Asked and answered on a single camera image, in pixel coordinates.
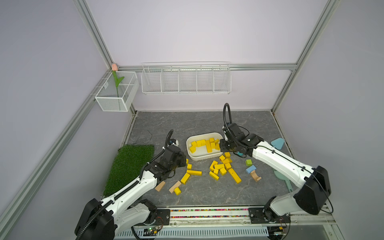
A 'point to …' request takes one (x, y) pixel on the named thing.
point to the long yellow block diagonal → (234, 175)
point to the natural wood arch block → (255, 176)
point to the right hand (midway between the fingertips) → (221, 143)
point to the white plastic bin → (204, 146)
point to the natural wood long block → (176, 185)
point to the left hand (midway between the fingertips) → (184, 156)
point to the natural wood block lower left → (160, 186)
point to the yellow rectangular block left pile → (185, 178)
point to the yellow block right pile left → (214, 175)
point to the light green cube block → (248, 162)
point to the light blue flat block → (251, 169)
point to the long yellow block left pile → (194, 172)
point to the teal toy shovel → (278, 143)
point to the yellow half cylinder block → (177, 191)
